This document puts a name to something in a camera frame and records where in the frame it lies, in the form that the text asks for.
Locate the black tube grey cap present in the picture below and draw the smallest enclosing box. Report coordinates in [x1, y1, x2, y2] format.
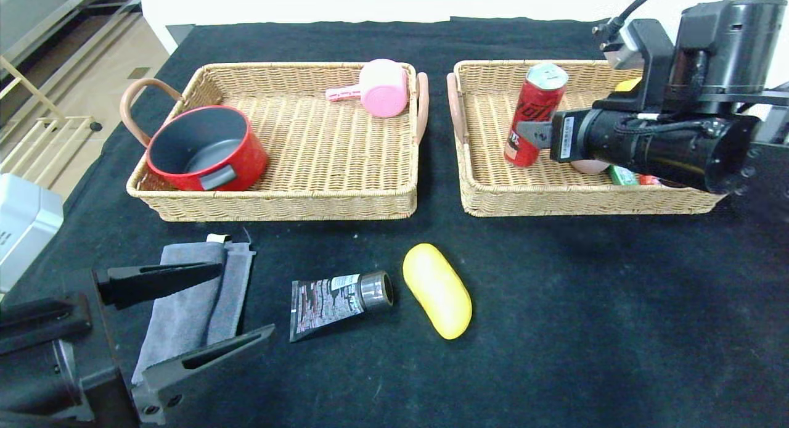
[290, 271, 394, 344]

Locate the grey metal shelf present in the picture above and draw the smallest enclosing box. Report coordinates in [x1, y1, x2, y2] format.
[0, 0, 145, 130]

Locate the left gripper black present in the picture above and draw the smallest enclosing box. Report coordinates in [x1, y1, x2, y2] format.
[0, 261, 276, 428]

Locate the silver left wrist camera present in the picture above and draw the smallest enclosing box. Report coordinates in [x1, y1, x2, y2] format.
[0, 173, 64, 293]

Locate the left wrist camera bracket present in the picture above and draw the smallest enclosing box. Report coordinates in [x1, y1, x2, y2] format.
[0, 292, 93, 355]

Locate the wicker basket holding kitchenware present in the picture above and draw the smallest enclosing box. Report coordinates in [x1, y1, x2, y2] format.
[119, 62, 429, 223]

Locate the red soda can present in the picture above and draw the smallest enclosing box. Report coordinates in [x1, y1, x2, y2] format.
[504, 63, 569, 168]

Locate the grey folded towel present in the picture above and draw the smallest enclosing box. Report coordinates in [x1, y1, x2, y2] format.
[133, 234, 256, 382]

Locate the wooden rack on wheels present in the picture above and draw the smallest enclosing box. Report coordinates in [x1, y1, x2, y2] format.
[0, 55, 102, 191]

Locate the red pot grey inside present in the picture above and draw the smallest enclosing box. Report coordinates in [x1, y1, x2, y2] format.
[145, 105, 268, 192]

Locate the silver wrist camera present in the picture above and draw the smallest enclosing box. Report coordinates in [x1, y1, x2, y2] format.
[0, 173, 64, 293]
[601, 24, 645, 70]

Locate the wicker basket holding food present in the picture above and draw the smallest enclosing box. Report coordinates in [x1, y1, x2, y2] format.
[446, 60, 728, 218]

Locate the yellow oblong food item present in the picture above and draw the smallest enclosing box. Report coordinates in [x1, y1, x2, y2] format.
[403, 244, 473, 341]

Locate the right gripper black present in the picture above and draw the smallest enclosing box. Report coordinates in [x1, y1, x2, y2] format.
[515, 108, 649, 178]

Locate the black right camera cable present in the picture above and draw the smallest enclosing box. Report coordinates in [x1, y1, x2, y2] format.
[592, 0, 668, 37]

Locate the pink plastic measuring cup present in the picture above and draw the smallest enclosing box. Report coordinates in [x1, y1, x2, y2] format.
[325, 59, 410, 119]

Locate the black tablecloth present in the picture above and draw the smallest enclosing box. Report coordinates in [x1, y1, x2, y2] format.
[0, 18, 789, 428]

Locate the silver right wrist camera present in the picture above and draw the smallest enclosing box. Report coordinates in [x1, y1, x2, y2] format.
[601, 24, 645, 70]

